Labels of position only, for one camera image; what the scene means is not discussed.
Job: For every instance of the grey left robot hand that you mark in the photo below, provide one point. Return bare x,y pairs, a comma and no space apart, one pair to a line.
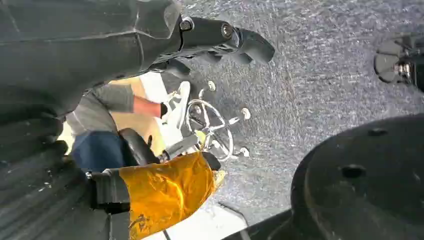
66,43

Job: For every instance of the person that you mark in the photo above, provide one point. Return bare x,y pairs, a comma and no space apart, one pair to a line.
94,145

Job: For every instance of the person's white shoe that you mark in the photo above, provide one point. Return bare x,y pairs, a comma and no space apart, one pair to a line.
177,106

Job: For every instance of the black stool with chrome base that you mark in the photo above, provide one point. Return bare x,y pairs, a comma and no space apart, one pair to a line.
139,149

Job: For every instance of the ribbed grey left arm sleeve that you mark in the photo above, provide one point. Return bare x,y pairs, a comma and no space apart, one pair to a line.
36,198

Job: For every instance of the white flat board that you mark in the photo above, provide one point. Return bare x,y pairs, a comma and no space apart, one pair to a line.
202,225

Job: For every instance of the black robot foot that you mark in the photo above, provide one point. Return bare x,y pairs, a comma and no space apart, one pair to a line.
361,185
397,63

